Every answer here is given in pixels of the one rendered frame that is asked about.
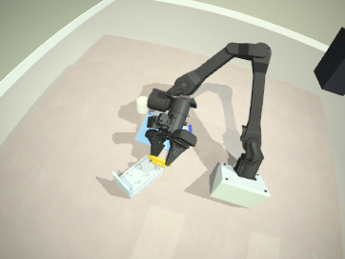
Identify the light blue flat mat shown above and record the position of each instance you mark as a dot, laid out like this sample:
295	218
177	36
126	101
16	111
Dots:
140	135

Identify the yellow plate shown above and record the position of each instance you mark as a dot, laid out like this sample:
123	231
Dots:
157	161

